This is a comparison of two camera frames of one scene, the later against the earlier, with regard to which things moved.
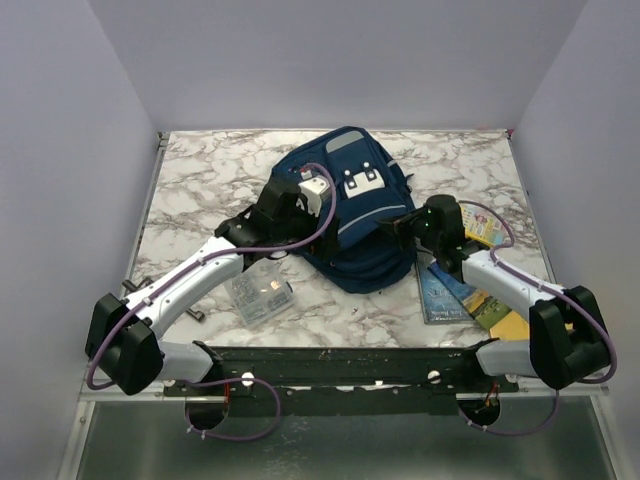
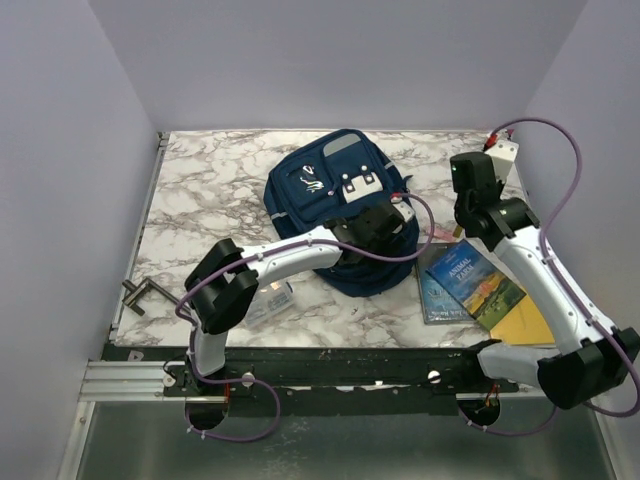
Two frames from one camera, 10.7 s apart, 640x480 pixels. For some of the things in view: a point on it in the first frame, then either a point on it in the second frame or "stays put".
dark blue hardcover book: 442,299 stays put
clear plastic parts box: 262,291 stays put
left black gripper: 330,244 to 389,245
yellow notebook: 511,327 stays put
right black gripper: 401,226 to 501,185
